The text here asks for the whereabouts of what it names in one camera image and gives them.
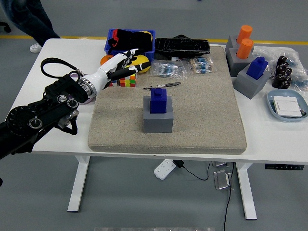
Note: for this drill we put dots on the clear plastic bag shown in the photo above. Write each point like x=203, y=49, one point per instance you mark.
x=269, y=51

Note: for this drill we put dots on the slim metal hand tool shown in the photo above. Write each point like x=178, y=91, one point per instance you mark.
x=168, y=84

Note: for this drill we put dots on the blue plastic bin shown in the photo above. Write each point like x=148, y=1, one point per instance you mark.
x=149, y=54

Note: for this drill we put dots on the black cloth with red trim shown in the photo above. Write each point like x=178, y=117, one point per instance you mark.
x=134, y=41

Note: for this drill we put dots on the black chair base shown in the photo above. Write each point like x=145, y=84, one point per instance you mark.
x=6, y=27

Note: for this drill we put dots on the white switch panel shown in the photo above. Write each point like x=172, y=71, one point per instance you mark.
x=287, y=106

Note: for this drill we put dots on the blue square seal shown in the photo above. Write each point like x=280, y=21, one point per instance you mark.
x=257, y=68
x=158, y=102

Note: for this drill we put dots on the orange fruit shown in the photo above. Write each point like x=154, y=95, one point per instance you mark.
x=104, y=59

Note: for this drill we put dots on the yellow lemon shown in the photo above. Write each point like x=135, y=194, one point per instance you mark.
x=143, y=57

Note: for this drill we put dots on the bag of blue resistors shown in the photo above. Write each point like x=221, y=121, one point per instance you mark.
x=168, y=68

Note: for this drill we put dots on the black plastic stand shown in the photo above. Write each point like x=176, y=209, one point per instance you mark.
x=181, y=36

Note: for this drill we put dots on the light blue tray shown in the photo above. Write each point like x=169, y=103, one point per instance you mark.
x=284, y=92

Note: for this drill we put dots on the black table control panel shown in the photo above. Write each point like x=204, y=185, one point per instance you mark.
x=284, y=166

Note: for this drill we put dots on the person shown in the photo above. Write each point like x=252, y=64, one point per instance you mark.
x=31, y=19

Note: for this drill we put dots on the black capacitor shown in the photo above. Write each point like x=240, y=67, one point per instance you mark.
x=282, y=61
x=286, y=83
x=280, y=70
x=288, y=71
x=278, y=80

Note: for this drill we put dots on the bag of brown resistors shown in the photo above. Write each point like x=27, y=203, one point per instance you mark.
x=201, y=65

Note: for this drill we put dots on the white power strip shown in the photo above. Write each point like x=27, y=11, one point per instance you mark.
x=163, y=169

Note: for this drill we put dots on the grey-brown mat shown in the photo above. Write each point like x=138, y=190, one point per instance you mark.
x=204, y=108

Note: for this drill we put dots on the metal floor bracket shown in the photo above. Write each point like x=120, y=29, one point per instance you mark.
x=220, y=164
x=222, y=180

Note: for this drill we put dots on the yellow item in bin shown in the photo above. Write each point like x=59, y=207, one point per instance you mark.
x=146, y=32

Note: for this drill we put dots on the orange cylinder seal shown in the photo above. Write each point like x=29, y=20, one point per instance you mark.
x=245, y=32
x=245, y=48

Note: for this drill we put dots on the multicoloured puzzle cube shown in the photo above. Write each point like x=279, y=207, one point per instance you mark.
x=130, y=81
x=114, y=83

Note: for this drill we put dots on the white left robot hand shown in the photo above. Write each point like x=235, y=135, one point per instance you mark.
x=103, y=72

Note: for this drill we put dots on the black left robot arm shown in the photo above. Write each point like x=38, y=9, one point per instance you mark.
x=24, y=125

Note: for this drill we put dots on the clear bag of blue parts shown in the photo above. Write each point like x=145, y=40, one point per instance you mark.
x=299, y=77

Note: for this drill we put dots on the white table leg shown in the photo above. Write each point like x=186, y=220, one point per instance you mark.
x=78, y=185
x=246, y=192

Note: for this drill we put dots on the purple tray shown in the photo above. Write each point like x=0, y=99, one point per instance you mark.
x=87, y=102

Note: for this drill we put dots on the grey seal holder block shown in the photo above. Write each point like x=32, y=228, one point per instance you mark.
x=237, y=65
x=158, y=124
x=231, y=43
x=247, y=85

